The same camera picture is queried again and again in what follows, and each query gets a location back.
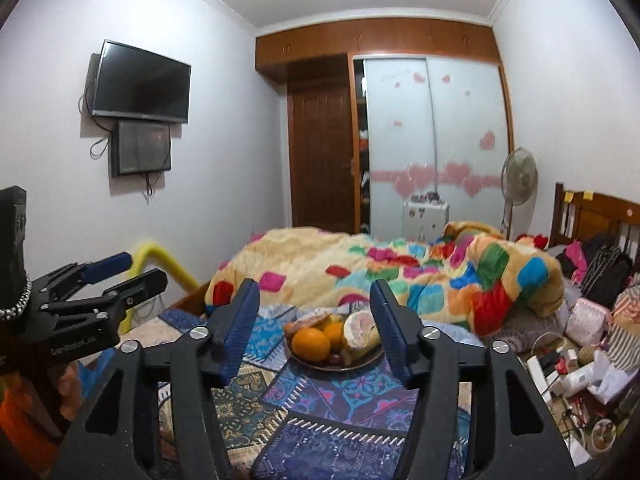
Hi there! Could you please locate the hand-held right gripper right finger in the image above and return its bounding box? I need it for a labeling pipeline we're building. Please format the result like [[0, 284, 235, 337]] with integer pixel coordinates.
[[369, 279, 577, 480]]

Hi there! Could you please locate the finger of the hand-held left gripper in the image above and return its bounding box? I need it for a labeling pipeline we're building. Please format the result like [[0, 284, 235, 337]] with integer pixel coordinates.
[[36, 252, 134, 302], [49, 268, 169, 318]]

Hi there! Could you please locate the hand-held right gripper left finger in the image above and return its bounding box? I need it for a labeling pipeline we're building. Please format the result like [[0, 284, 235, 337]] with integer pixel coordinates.
[[50, 278, 261, 480]]

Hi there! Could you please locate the pomelo wedge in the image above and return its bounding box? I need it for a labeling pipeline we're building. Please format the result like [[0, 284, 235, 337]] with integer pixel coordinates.
[[342, 310, 382, 351]]

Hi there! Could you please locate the yellow banana piece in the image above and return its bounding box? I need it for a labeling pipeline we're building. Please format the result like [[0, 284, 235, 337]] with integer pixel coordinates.
[[343, 334, 385, 365]]

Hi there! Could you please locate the medium orange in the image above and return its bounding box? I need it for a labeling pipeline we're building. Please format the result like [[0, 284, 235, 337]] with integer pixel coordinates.
[[322, 321, 346, 351]]

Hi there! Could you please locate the round dark plate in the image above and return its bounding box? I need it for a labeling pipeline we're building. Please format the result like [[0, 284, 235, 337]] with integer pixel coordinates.
[[284, 310, 389, 372]]

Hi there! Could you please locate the large orange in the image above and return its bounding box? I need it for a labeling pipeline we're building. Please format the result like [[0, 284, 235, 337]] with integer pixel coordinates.
[[291, 327, 332, 364]]

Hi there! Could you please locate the yellow foam tube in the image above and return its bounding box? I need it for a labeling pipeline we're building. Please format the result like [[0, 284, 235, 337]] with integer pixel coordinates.
[[120, 241, 199, 332]]

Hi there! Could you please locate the colourful patchwork blanket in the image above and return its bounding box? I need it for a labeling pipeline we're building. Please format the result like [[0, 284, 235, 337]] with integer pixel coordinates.
[[205, 220, 567, 337]]

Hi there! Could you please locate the blue patterned bedsheet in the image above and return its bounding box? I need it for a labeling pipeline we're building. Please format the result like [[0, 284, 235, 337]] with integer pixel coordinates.
[[75, 304, 477, 480]]

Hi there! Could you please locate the white metal case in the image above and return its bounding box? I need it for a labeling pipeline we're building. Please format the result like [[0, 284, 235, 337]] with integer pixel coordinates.
[[402, 195, 450, 242]]

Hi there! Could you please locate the white power strip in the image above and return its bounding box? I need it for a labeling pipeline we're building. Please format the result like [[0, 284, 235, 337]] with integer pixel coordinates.
[[528, 356, 555, 407]]

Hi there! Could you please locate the brown wooden door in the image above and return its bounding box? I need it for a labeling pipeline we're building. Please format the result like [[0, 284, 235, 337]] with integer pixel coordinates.
[[287, 54, 362, 235]]

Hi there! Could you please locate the pink bag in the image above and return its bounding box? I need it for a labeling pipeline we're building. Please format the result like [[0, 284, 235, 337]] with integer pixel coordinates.
[[566, 297, 612, 347]]

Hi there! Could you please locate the standing fan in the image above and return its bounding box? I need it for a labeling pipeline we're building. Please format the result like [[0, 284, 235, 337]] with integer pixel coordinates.
[[499, 147, 539, 241]]

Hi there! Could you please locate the wardrobe with heart stickers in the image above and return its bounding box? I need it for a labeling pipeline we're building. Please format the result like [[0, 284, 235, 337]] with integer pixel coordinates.
[[255, 17, 516, 242]]

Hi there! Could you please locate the pile of dark clothes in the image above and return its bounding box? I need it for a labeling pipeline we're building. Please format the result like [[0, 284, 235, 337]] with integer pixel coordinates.
[[555, 232, 634, 307]]

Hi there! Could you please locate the wooden bed headboard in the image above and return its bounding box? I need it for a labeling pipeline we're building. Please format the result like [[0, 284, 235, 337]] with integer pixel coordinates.
[[547, 183, 640, 262]]

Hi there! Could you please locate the wall-mounted television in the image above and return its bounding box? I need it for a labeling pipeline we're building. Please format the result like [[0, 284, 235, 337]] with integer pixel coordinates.
[[91, 38, 192, 125]]

